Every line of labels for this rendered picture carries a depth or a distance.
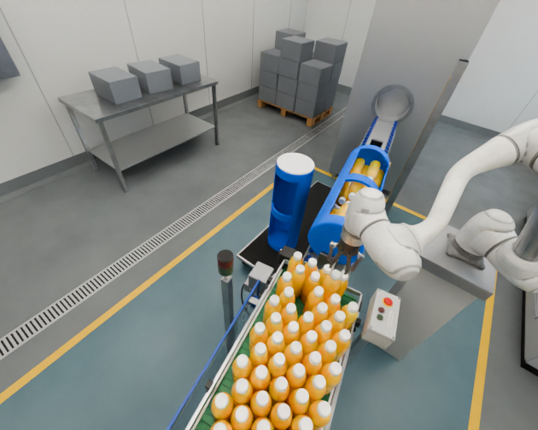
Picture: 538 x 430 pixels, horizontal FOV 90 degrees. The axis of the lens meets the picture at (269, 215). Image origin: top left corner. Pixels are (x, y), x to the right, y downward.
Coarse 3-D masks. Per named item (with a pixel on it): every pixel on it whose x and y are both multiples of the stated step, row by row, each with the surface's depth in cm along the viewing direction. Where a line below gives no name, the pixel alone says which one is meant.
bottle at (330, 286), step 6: (330, 276) 112; (324, 282) 116; (330, 282) 112; (336, 282) 112; (324, 288) 117; (330, 288) 114; (336, 288) 114; (324, 294) 119; (330, 294) 117; (324, 300) 121
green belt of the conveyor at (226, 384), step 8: (272, 288) 135; (344, 296) 135; (352, 296) 136; (264, 304) 129; (296, 304) 130; (304, 304) 130; (344, 304) 132; (256, 320) 123; (248, 336) 117; (248, 344) 115; (240, 352) 112; (248, 352) 113; (224, 376) 106; (224, 384) 104; (232, 384) 104; (216, 392) 102; (328, 400) 103; (208, 408) 98; (208, 416) 96; (200, 424) 94; (208, 424) 95
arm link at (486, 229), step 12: (480, 216) 126; (492, 216) 121; (504, 216) 121; (468, 228) 130; (480, 228) 124; (492, 228) 120; (504, 228) 118; (456, 240) 137; (468, 240) 130; (480, 240) 125; (492, 240) 120; (504, 240) 118; (468, 252) 132; (480, 252) 126
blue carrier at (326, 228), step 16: (352, 160) 172; (368, 160) 190; (384, 160) 185; (352, 176) 155; (384, 176) 173; (336, 192) 147; (320, 224) 130; (336, 224) 125; (320, 240) 136; (336, 240) 131
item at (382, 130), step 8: (376, 128) 272; (384, 128) 273; (376, 136) 259; (384, 136) 261; (360, 144) 258; (368, 144) 246; (384, 144) 248; (304, 256) 156; (312, 256) 148; (352, 264) 154
